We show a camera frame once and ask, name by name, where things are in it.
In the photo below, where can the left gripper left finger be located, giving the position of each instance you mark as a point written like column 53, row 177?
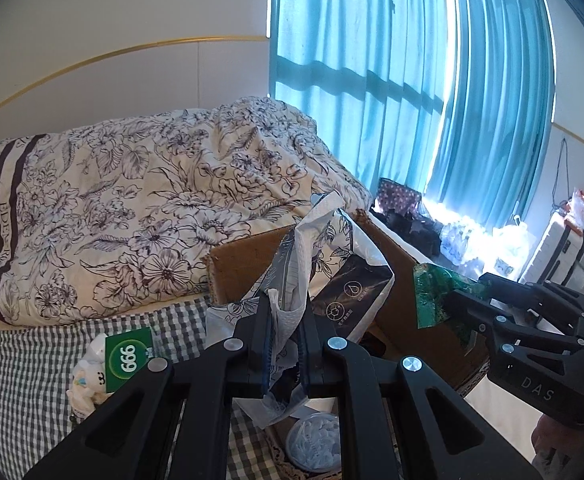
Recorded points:
column 171, row 420

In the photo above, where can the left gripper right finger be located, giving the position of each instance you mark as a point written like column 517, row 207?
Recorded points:
column 400, row 420

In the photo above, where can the green 999 medicine box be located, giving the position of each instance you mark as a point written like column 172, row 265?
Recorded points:
column 126, row 354

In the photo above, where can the white plush toy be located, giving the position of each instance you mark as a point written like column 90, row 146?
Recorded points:
column 87, row 389

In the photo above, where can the green foil wrapper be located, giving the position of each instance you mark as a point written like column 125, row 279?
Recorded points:
column 432, row 284

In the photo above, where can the floral tissue pack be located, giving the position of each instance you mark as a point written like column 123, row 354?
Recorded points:
column 332, row 279

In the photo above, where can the person's right hand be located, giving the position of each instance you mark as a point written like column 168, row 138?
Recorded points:
column 558, row 449

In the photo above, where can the brown cardboard box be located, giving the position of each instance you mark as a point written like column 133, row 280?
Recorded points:
column 232, row 265

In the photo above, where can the clear round plastic container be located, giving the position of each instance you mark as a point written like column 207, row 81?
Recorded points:
column 314, row 443

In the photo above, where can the checkered gingham cloth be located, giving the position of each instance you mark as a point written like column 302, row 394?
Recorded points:
column 36, row 366

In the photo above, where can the floral patterned duvet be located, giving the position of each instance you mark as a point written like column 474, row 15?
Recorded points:
column 102, row 219

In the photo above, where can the polka dot bag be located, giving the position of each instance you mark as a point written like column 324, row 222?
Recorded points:
column 393, row 196

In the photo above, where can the teal window curtain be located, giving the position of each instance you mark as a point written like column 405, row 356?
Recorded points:
column 453, row 98

